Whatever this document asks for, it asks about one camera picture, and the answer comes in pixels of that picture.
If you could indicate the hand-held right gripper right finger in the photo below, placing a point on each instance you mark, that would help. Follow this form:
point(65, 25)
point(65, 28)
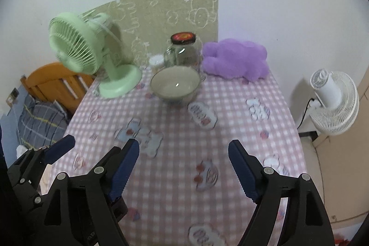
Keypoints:
point(245, 171)

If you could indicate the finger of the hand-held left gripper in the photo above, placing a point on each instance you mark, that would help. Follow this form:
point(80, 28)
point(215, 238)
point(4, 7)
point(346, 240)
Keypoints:
point(60, 148)
point(119, 209)

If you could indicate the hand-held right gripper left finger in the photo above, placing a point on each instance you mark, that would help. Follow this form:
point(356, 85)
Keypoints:
point(126, 168)

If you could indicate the cream bowl with blue print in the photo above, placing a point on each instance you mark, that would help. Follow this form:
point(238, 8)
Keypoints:
point(178, 101)

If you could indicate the blue plaid bedding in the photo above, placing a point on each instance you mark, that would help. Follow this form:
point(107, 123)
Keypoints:
point(37, 119)

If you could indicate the white plastic bag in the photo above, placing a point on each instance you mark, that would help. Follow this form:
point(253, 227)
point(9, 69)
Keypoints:
point(20, 151)

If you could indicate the pink checkered tablecloth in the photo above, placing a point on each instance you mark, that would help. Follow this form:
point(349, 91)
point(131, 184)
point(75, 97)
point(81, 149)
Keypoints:
point(178, 148)

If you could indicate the beige cabinet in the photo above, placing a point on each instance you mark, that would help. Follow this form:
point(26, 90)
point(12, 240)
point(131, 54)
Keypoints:
point(340, 171)

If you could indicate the green desk fan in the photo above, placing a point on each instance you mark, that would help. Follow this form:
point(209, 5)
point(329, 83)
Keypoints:
point(75, 44)

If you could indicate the white desk fan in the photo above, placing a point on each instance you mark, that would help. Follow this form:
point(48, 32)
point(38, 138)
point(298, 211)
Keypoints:
point(337, 107)

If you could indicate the small white container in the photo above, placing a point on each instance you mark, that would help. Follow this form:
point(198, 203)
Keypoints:
point(156, 60)

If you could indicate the purple plush toy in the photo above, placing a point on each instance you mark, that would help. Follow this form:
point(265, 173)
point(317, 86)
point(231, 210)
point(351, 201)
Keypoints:
point(233, 58)

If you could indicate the glass jar with dark lid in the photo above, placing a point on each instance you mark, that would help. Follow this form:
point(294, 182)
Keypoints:
point(184, 53)

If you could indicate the green printed wall mat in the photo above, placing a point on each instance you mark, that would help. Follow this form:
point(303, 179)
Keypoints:
point(150, 18)

